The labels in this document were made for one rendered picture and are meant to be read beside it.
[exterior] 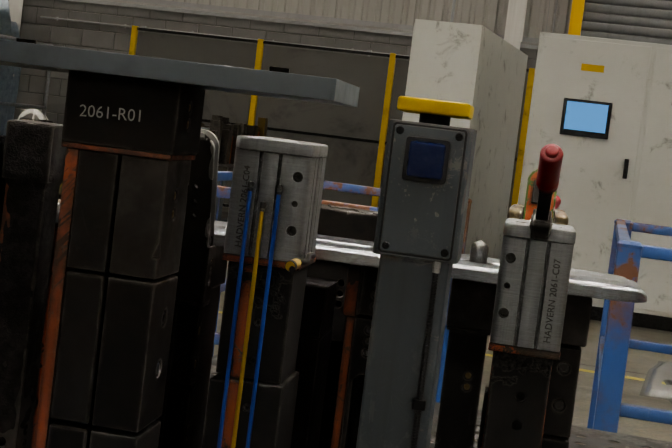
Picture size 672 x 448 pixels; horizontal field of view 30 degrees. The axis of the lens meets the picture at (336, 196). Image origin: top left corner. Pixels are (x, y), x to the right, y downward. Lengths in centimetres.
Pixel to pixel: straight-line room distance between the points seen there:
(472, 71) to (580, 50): 78
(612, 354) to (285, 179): 193
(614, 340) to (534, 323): 186
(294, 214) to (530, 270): 23
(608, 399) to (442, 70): 631
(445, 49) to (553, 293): 804
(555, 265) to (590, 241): 793
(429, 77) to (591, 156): 130
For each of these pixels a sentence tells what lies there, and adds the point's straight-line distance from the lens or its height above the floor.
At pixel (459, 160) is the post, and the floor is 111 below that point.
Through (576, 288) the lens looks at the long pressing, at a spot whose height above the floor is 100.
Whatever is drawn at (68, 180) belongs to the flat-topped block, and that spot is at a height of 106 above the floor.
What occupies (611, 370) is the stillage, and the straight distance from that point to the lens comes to 306.
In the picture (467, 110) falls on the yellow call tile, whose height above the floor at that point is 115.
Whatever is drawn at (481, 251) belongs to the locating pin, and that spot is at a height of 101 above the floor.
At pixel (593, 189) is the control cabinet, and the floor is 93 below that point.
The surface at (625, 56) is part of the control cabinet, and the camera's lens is 913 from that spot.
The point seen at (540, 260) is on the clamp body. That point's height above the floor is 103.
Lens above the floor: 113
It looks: 3 degrees down
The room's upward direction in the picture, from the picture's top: 7 degrees clockwise
